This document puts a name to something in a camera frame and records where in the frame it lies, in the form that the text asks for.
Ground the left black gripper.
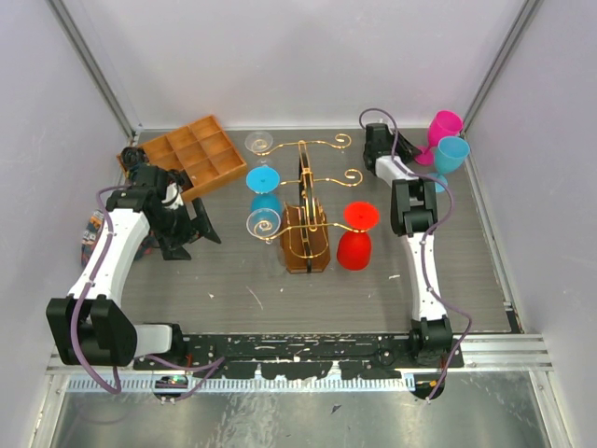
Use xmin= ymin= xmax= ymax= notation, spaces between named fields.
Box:
xmin=152 ymin=197 xmax=220 ymax=260

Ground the light blue plastic wine glass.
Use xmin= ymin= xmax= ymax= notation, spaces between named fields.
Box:
xmin=427 ymin=136 xmax=470 ymax=193

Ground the magenta plastic wine glass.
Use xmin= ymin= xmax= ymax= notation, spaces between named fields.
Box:
xmin=414 ymin=109 xmax=464 ymax=166

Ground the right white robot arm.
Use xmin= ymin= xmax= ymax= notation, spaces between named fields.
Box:
xmin=363 ymin=123 xmax=453 ymax=368

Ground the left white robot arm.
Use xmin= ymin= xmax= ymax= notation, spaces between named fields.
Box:
xmin=46 ymin=163 xmax=220 ymax=370

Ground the clear front wine glass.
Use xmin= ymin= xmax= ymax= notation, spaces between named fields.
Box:
xmin=246 ymin=208 xmax=281 ymax=263

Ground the clear wine glass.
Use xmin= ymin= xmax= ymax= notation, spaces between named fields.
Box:
xmin=246 ymin=208 xmax=281 ymax=263
xmin=244 ymin=131 xmax=273 ymax=167

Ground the red plastic wine glass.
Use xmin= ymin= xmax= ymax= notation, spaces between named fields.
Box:
xmin=337 ymin=202 xmax=380 ymax=271

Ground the clear rear wine glass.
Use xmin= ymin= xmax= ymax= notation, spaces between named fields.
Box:
xmin=244 ymin=131 xmax=273 ymax=167

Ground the black coiled item on tray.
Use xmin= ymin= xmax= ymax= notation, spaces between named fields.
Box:
xmin=168 ymin=169 xmax=192 ymax=190

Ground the wooden compartment tray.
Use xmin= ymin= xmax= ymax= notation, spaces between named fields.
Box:
xmin=140 ymin=115 xmax=248 ymax=203

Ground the black coiled item beside tray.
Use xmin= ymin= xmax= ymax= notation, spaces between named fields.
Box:
xmin=119 ymin=147 xmax=148 ymax=177

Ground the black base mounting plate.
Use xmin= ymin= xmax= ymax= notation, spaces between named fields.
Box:
xmin=161 ymin=333 xmax=449 ymax=380

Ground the gold wire wine glass rack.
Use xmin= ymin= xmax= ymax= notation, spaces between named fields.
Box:
xmin=269 ymin=133 xmax=355 ymax=273

